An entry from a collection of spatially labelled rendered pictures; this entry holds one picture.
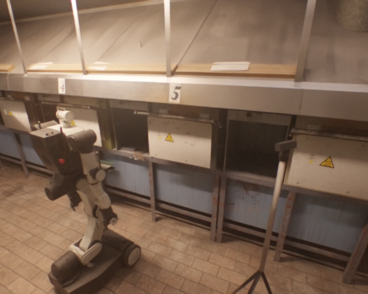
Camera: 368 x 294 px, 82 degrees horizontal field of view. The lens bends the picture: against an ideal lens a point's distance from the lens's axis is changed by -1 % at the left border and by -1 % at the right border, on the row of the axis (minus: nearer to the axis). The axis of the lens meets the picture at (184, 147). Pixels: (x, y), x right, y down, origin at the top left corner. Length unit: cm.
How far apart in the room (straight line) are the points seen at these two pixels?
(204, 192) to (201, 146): 61
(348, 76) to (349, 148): 48
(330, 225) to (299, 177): 62
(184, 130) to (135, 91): 51
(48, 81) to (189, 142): 152
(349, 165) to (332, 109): 48
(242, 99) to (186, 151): 71
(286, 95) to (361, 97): 37
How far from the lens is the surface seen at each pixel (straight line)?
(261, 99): 143
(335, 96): 146
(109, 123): 249
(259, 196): 211
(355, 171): 180
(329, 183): 182
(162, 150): 200
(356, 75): 156
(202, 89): 152
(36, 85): 270
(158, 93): 166
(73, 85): 225
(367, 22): 197
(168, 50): 164
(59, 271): 208
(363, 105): 149
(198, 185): 222
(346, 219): 222
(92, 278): 214
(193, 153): 186
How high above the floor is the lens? 179
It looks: 22 degrees down
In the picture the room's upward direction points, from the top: straight up
